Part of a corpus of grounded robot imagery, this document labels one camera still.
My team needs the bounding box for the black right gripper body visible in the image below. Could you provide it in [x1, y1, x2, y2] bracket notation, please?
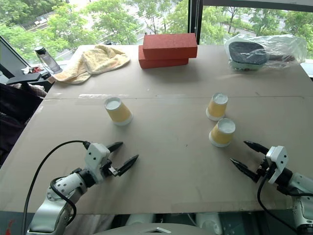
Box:
[255, 156, 272, 181]

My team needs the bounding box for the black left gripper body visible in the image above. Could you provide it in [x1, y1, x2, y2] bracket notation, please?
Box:
[100, 158, 120, 178]

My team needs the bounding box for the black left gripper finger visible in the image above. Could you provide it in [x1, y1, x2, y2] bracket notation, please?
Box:
[116, 154, 139, 177]
[106, 141, 124, 152]

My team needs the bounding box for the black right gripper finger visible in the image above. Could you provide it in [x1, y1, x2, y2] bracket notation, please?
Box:
[230, 158, 260, 183]
[243, 141, 269, 155]

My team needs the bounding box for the yellow paper cup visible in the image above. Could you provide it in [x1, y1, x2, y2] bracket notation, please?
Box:
[208, 118, 236, 148]
[205, 92, 229, 121]
[104, 97, 134, 127]

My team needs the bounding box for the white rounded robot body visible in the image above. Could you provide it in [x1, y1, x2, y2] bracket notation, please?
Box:
[94, 212, 225, 235]

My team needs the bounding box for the cream yellow towel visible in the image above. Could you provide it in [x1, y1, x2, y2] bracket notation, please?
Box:
[53, 45, 132, 85]

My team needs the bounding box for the dark round pan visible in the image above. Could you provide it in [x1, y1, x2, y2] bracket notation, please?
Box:
[228, 41, 268, 71]

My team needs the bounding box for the red brick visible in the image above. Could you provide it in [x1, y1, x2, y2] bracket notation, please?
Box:
[142, 33, 198, 60]
[138, 45, 190, 70]

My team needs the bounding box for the clear plastic bag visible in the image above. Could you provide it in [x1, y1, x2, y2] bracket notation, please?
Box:
[224, 34, 308, 72]

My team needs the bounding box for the clear water bottle black lid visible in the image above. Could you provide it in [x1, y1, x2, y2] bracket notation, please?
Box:
[34, 46, 63, 74]

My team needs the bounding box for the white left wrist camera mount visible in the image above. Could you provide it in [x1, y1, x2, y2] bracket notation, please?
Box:
[84, 143, 111, 184]

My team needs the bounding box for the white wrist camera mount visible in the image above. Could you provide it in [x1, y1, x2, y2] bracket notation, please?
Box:
[84, 143, 111, 184]
[266, 145, 289, 184]

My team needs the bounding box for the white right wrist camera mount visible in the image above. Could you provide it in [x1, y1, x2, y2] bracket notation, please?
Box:
[266, 145, 289, 184]

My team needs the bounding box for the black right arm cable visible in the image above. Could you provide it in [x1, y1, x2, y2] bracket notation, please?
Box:
[256, 164, 304, 233]

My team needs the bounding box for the dark window frame post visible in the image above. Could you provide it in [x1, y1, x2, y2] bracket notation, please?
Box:
[188, 0, 204, 46]

